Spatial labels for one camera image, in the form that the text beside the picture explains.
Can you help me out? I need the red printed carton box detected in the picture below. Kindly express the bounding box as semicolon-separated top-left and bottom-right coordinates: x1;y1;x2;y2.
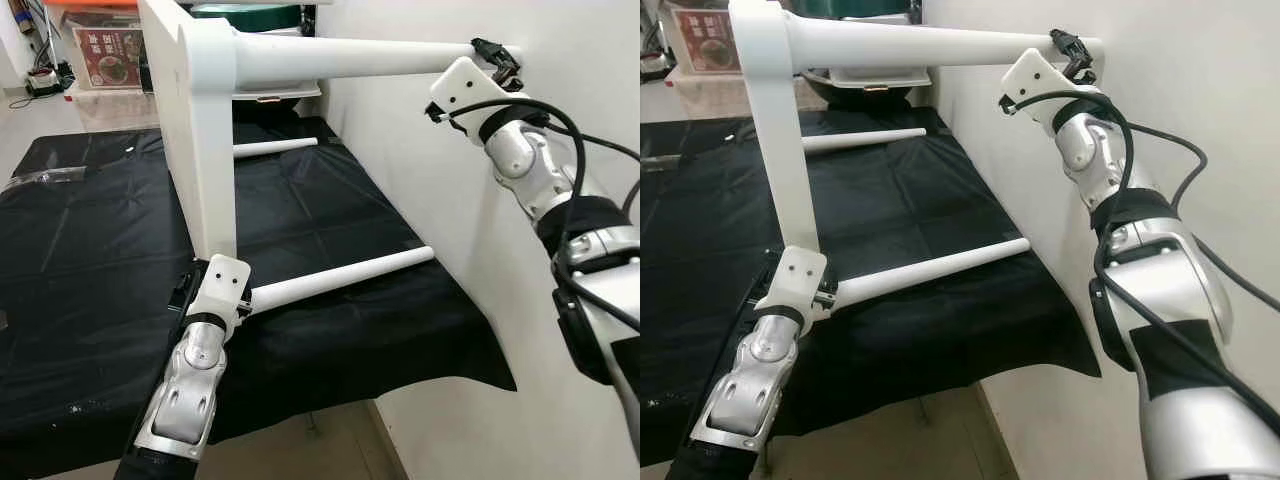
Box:
75;28;143;89
675;8;741;73

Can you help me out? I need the clear plastic storage box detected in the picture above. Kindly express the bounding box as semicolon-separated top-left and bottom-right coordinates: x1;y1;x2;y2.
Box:
830;65;933;93
232;80;323;103

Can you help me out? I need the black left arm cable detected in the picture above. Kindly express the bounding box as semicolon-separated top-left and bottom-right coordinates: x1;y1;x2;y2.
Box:
165;260;201;331
740;250;781;331

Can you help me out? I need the large black basin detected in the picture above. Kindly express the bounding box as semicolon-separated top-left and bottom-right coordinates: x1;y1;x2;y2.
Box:
800;65;936;113

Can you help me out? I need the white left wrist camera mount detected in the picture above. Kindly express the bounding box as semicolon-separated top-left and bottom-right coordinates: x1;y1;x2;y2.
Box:
755;248;829;326
185;255;253;336

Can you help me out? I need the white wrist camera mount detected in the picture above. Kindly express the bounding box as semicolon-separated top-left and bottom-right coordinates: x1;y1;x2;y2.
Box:
998;47;1086;116
185;255;253;336
425;57;521;126
755;248;829;326

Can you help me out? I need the green round pot lid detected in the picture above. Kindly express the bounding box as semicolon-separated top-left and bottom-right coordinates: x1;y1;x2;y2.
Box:
190;0;301;31
790;0;916;19

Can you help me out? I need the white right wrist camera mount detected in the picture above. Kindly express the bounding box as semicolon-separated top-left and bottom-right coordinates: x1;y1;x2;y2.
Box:
425;57;521;126
998;47;1086;116

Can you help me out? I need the clear tape strip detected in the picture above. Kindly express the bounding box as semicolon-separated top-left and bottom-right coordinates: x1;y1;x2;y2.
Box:
5;168;86;186

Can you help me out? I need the black tablecloth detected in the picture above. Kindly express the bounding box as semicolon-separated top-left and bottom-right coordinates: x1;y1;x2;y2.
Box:
0;115;518;479
640;100;1103;466

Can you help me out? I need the beige cloth covered bench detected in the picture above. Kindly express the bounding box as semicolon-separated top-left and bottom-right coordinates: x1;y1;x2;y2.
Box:
665;68;746;116
75;88;161;131

